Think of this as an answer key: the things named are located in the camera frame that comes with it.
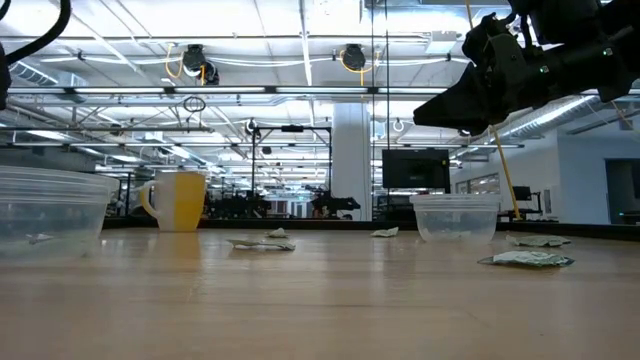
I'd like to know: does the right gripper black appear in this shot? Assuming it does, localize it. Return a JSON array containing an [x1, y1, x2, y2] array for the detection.
[[413, 14, 562, 137]]

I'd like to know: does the black monitor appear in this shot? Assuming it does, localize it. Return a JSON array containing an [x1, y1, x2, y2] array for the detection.
[[381, 148, 452, 190]]

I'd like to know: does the small background monitor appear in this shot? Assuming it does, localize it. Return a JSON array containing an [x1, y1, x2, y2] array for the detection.
[[512, 185, 544, 216]]

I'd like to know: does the clear plastic bin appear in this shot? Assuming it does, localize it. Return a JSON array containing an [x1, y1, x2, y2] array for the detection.
[[0, 164, 121, 261], [409, 193, 502, 245]]

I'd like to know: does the white building column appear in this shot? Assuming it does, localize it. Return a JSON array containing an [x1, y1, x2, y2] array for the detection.
[[332, 102, 374, 222]]

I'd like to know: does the dark-edged green sweetener packet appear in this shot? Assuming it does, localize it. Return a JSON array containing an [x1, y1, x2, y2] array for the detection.
[[477, 250, 576, 268]]

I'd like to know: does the yellow and white mug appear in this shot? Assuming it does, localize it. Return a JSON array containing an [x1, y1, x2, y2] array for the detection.
[[139, 170, 207, 233]]

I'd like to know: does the black ceiling cable reel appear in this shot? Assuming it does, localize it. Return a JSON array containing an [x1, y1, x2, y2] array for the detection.
[[339, 43, 369, 72], [180, 43, 221, 86]]

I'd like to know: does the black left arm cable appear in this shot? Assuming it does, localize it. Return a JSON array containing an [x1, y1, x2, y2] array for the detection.
[[0, 0, 72, 66]]

